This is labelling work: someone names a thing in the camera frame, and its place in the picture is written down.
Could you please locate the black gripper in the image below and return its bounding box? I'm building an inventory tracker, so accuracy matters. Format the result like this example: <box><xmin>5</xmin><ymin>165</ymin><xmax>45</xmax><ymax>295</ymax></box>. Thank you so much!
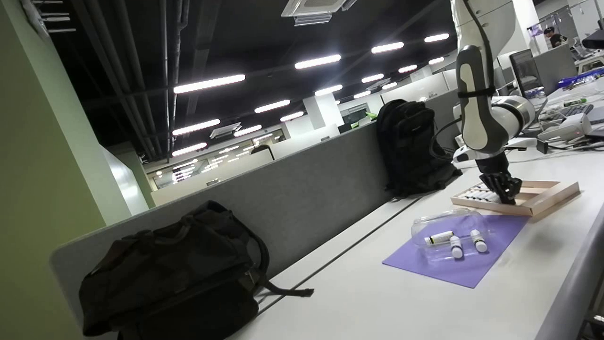
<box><xmin>473</xmin><ymin>154</ymin><xmax>524</xmax><ymax>206</ymax></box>

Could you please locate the wooden bottle tray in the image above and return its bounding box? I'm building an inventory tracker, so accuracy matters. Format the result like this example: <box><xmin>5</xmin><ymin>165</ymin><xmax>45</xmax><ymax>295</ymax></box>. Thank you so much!
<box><xmin>449</xmin><ymin>180</ymin><xmax>583</xmax><ymax>222</ymax></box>

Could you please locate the white capped small bottle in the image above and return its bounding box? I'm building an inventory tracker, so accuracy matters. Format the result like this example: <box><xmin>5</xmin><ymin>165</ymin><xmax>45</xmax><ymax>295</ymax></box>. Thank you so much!
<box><xmin>422</xmin><ymin>229</ymin><xmax>454</xmax><ymax>248</ymax></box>
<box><xmin>468</xmin><ymin>229</ymin><xmax>490</xmax><ymax>257</ymax></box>
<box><xmin>447</xmin><ymin>235</ymin><xmax>466</xmax><ymax>263</ymax></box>

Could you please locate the white desk device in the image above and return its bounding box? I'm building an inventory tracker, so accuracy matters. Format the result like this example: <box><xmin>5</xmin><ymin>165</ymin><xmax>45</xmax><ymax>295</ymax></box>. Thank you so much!
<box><xmin>536</xmin><ymin>112</ymin><xmax>594</xmax><ymax>146</ymax></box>

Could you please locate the purple mat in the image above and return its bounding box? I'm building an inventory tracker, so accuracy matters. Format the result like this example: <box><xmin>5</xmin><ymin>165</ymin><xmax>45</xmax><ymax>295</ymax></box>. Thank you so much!
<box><xmin>381</xmin><ymin>214</ymin><xmax>530</xmax><ymax>291</ymax></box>

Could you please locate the black backpack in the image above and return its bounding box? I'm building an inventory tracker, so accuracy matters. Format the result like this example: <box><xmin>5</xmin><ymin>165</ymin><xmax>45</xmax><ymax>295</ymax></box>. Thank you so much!
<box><xmin>373</xmin><ymin>97</ymin><xmax>464</xmax><ymax>199</ymax></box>
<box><xmin>77</xmin><ymin>199</ymin><xmax>315</xmax><ymax>340</ymax></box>

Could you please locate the computer monitor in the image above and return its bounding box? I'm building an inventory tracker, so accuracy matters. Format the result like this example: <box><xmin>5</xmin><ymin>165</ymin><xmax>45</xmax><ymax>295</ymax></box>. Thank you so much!
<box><xmin>507</xmin><ymin>48</ymin><xmax>543</xmax><ymax>99</ymax></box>

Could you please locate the grey desk partition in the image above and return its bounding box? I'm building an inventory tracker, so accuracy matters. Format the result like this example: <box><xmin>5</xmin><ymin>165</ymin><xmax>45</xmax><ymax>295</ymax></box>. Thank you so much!
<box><xmin>49</xmin><ymin>87</ymin><xmax>462</xmax><ymax>318</ymax></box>

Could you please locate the ceiling air conditioner unit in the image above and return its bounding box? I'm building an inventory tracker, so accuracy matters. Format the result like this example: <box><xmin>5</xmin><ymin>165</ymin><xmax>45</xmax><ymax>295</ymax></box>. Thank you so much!
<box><xmin>279</xmin><ymin>0</ymin><xmax>358</xmax><ymax>29</ymax></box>

